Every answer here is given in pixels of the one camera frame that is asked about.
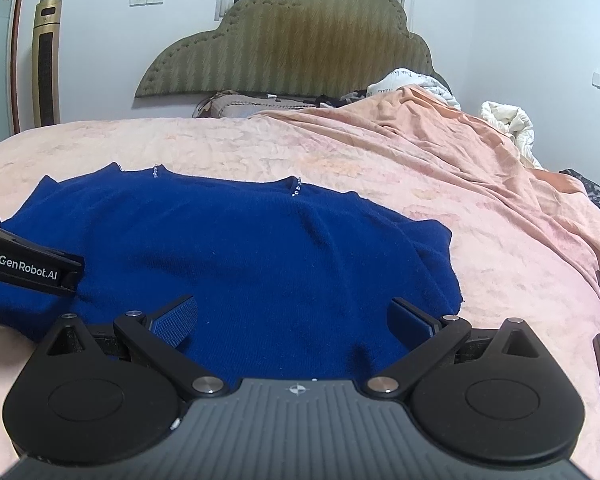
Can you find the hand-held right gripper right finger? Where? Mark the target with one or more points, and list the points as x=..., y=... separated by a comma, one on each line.
x=410, y=323

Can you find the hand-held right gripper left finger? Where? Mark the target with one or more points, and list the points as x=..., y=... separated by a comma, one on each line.
x=175, y=322

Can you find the blue knit sweater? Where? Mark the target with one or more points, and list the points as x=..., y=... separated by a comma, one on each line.
x=240, y=260

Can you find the orange blanket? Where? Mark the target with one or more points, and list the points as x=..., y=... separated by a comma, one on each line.
x=455, y=160

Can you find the peach bed sheet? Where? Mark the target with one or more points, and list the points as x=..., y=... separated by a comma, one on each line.
x=230, y=145

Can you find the gold tower air conditioner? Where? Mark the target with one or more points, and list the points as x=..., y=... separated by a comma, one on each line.
x=47, y=60

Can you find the cream puffy quilt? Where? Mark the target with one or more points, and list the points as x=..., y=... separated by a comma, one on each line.
x=515, y=125

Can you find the dark floral cloth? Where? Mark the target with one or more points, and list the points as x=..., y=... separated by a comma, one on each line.
x=595, y=192

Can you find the dark clothing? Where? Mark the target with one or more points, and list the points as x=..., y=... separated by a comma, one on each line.
x=342, y=99

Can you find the white patterned pillow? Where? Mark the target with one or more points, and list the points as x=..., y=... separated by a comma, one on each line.
x=410, y=80

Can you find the olive padded headboard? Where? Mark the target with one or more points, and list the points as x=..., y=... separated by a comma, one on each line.
x=290, y=40

